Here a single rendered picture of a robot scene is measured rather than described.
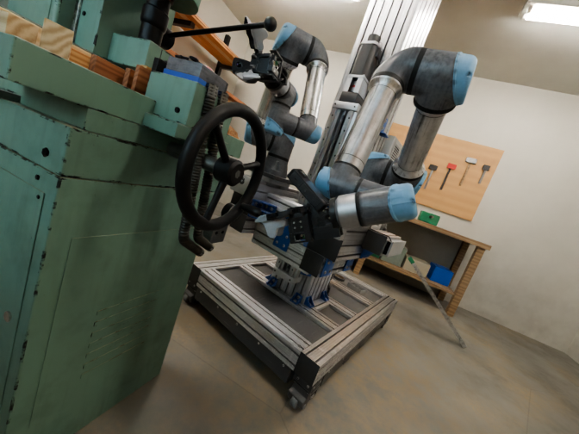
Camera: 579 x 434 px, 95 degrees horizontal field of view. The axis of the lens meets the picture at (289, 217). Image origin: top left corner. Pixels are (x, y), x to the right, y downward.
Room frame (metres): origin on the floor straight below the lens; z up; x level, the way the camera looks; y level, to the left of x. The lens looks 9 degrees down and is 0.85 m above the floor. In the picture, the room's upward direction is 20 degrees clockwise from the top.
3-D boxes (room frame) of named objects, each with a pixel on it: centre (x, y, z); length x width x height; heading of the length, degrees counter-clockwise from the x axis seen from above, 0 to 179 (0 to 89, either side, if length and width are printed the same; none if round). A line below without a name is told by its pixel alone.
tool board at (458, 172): (3.65, -1.18, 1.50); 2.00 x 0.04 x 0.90; 72
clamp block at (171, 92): (0.64, 0.30, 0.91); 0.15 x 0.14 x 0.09; 161
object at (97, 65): (0.70, 0.47, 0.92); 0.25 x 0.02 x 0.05; 161
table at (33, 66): (0.67, 0.38, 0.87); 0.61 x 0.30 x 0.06; 161
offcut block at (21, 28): (0.45, 0.52, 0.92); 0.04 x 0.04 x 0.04; 73
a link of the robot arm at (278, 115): (1.05, 0.15, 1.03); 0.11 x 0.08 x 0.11; 109
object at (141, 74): (0.71, 0.39, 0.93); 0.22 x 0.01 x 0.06; 161
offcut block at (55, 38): (0.44, 0.45, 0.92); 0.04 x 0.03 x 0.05; 132
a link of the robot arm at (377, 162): (1.15, -0.26, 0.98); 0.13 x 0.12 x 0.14; 70
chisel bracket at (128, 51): (0.72, 0.50, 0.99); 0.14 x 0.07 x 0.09; 71
